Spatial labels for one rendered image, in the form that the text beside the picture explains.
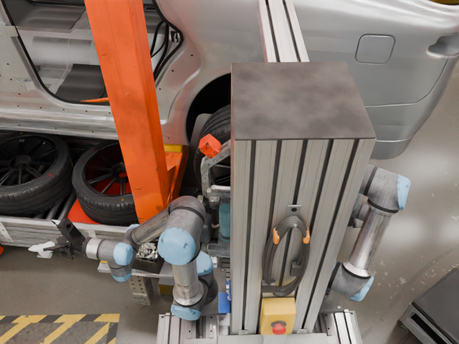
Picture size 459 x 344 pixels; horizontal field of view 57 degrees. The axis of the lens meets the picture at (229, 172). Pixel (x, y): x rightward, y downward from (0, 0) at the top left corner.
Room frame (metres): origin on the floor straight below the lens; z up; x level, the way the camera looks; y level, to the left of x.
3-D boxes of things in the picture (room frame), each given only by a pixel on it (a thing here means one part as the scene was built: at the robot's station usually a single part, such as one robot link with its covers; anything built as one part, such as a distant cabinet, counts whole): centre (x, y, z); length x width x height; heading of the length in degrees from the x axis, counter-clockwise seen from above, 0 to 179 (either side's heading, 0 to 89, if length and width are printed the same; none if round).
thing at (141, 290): (1.31, 0.54, 0.21); 0.10 x 0.10 x 0.42; 84
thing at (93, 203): (1.99, 0.72, 0.39); 0.66 x 0.66 x 0.24
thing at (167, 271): (1.31, 0.51, 0.44); 0.43 x 0.17 x 0.03; 84
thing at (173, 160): (1.85, 0.38, 0.69); 0.52 x 0.17 x 0.35; 174
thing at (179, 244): (0.79, 0.15, 1.19); 0.15 x 0.12 x 0.55; 167
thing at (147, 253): (1.30, 0.47, 0.51); 0.20 x 0.14 x 0.13; 76
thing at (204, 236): (1.77, 0.19, 0.26); 0.42 x 0.18 x 0.35; 174
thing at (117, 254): (0.85, 0.41, 1.21); 0.11 x 0.08 x 0.09; 77
